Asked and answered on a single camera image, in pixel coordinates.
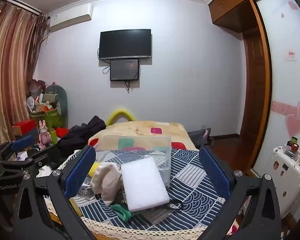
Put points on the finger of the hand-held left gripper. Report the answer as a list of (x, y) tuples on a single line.
[(43, 156), (22, 142)]

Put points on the yellow curved cushion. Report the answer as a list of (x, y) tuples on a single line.
[(120, 112)]

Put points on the wooden overhead cabinet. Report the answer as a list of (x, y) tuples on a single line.
[(230, 2)]

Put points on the green box of clutter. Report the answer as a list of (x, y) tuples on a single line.
[(48, 118)]

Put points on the beige patterned bed blanket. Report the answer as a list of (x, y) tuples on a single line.
[(140, 128)]

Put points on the white air conditioner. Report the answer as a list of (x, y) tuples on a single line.
[(70, 16)]

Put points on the black clothing pile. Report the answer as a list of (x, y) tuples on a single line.
[(80, 133)]

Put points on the red cup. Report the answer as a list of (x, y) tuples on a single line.
[(294, 147)]

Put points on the green elastic band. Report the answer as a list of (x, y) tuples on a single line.
[(122, 213)]

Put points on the pink plush bunny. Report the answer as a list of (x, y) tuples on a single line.
[(43, 133)]

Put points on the white appliance with stickers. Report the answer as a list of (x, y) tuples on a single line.
[(290, 177)]

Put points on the striped brown curtain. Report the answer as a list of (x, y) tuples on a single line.
[(10, 67)]

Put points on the beige cloth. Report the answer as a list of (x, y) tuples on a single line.
[(107, 180)]

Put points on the black hair band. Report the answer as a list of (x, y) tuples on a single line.
[(176, 206)]

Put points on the white red-print sign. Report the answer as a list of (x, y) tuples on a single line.
[(291, 55)]

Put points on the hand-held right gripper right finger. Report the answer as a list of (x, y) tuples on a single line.
[(215, 173)]

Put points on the yellow ball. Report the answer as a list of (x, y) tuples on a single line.
[(93, 169)]

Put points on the dark green jar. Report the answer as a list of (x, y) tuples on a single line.
[(293, 140)]

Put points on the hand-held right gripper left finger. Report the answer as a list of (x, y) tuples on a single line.
[(79, 172)]

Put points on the navy patterned tablecloth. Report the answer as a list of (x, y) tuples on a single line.
[(195, 195)]

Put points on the wooden door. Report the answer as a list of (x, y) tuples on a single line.
[(252, 85)]

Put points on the red box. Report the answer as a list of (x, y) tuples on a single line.
[(25, 126)]

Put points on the red cloth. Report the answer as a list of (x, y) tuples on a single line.
[(63, 131)]

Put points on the clear plastic box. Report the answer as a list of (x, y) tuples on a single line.
[(162, 155)]

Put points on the white heart-print wardrobe door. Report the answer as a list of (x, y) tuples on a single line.
[(285, 85)]

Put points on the white foam sponge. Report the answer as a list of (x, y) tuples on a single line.
[(145, 185)]

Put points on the dark bag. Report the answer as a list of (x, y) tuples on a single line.
[(198, 136)]

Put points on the small black wall monitor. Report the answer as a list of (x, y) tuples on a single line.
[(124, 70)]

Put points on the green bottle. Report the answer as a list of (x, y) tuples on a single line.
[(53, 136)]

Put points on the black wall television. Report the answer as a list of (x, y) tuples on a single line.
[(125, 43)]

